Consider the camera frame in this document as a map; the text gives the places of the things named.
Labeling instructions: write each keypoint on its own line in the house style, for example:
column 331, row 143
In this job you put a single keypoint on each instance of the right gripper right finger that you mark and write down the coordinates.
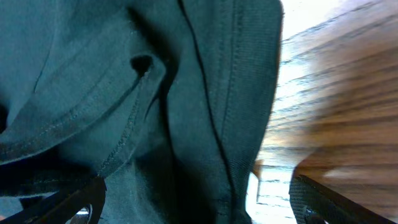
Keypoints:
column 312, row 202

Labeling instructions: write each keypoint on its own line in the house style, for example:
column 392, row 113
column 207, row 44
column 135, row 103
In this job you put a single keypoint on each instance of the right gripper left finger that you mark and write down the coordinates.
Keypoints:
column 78, row 204

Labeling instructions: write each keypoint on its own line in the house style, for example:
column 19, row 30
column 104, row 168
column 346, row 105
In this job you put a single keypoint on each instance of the black t-shirt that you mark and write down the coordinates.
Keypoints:
column 167, row 101

